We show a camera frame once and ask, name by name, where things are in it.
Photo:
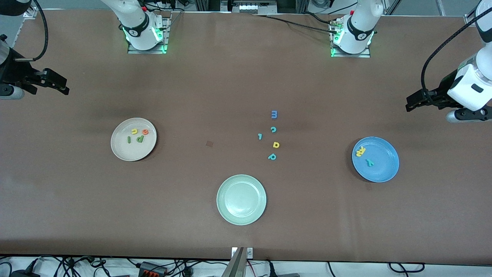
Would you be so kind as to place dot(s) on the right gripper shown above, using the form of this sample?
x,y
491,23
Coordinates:
x,y
16,73

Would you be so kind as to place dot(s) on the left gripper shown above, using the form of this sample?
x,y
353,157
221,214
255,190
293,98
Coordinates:
x,y
442,93

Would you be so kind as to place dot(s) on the yellow letter k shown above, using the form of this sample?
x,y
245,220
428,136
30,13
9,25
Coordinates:
x,y
363,149

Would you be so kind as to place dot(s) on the teal letter y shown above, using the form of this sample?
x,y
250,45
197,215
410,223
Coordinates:
x,y
369,162

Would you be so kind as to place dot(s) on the green letter p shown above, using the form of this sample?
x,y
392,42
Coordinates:
x,y
140,139

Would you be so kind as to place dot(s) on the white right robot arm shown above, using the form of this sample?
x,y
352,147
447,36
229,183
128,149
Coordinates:
x,y
134,19

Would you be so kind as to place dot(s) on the blue plate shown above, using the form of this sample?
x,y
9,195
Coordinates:
x,y
382,169

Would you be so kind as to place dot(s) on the beige brown plate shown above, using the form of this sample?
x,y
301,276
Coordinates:
x,y
133,152

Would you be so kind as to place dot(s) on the teal letter p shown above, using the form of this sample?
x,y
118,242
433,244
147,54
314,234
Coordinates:
x,y
272,156

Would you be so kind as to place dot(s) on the black power adapter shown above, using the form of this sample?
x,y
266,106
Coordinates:
x,y
23,274

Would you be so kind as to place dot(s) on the silver metal device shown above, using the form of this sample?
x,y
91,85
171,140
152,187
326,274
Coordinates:
x,y
250,7

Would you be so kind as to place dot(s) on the pale green plate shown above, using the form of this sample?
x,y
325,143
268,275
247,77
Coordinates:
x,y
241,199

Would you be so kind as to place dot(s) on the black red power strip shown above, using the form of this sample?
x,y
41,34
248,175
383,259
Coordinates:
x,y
152,269

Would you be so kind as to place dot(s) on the black plug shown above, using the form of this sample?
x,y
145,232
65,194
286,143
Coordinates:
x,y
270,269

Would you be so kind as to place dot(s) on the aluminium frame post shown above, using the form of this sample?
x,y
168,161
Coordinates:
x,y
32,14
469,19

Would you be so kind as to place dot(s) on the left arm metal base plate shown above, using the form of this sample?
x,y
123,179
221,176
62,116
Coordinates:
x,y
349,55

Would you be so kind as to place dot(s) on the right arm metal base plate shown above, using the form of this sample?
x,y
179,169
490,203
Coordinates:
x,y
146,51

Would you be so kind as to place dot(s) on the small white bracket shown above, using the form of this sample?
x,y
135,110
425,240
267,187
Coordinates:
x,y
250,252

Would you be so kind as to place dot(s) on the grey metal post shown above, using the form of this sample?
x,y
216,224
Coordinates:
x,y
236,265

